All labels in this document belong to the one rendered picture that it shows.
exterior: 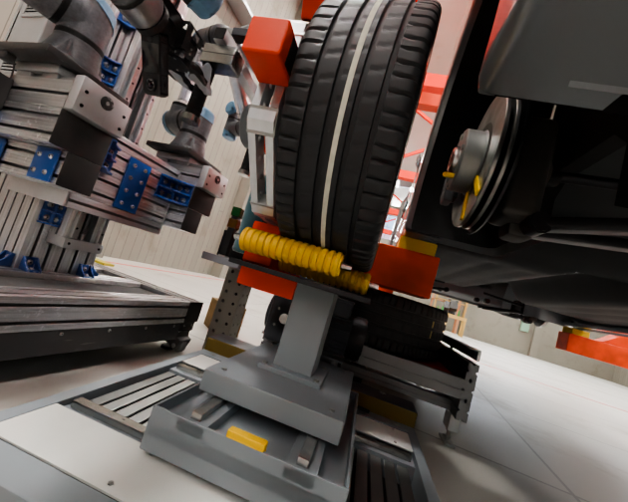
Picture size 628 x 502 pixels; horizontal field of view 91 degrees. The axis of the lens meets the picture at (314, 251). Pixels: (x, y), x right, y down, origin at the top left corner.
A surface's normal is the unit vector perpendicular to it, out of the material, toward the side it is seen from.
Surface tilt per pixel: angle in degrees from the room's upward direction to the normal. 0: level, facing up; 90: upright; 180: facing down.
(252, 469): 90
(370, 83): 97
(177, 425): 90
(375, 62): 90
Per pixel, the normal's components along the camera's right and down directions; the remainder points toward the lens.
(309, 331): -0.17, -0.15
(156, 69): -0.29, 0.35
